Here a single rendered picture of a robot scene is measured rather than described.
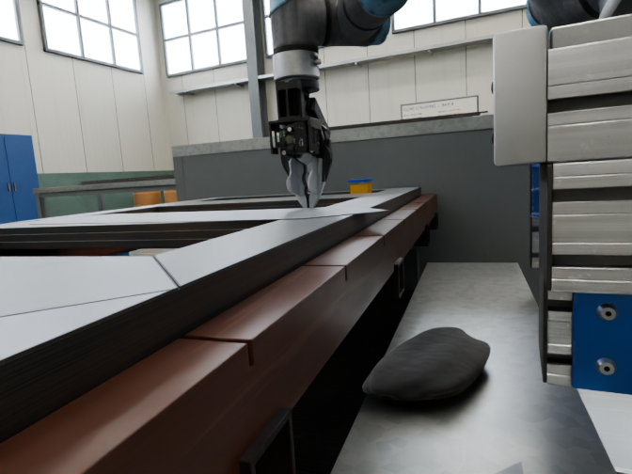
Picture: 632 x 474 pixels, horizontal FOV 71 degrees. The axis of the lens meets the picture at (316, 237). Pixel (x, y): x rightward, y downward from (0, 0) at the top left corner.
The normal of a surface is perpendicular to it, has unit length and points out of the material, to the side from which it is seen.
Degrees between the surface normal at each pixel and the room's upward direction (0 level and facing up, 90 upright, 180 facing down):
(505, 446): 0
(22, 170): 90
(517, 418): 0
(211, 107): 90
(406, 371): 8
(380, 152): 90
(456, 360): 18
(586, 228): 90
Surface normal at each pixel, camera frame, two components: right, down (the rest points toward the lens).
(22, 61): 0.91, 0.00
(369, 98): -0.41, 0.15
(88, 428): -0.07, -0.99
